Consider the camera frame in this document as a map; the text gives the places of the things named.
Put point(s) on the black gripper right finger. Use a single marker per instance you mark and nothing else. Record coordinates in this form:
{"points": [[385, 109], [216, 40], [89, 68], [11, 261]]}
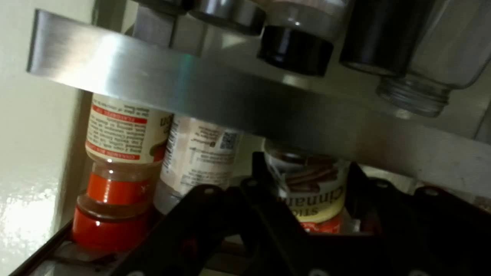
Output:
{"points": [[424, 235]]}

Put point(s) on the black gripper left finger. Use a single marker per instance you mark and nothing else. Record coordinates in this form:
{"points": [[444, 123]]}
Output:
{"points": [[215, 215]]}

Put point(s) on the cinnamon bottle orange cap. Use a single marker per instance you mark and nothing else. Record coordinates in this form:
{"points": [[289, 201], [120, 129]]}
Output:
{"points": [[315, 189]]}

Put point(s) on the white label dark cap bottle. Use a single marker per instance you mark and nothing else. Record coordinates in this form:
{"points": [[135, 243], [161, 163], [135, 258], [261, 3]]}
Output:
{"points": [[197, 158]]}

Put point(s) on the red spice bottle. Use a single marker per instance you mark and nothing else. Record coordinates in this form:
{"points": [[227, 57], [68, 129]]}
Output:
{"points": [[117, 193]]}

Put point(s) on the lidless clear glass jar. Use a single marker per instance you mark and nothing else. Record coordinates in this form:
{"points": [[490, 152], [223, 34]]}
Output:
{"points": [[439, 66]]}

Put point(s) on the black cap spice jar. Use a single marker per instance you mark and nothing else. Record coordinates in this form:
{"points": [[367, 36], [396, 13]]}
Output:
{"points": [[293, 48]]}

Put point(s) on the dark glass spice jar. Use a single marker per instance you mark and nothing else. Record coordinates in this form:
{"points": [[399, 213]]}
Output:
{"points": [[384, 36]]}

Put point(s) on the steel wall spice rack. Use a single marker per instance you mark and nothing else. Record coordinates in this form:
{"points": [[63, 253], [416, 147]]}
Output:
{"points": [[204, 86]]}

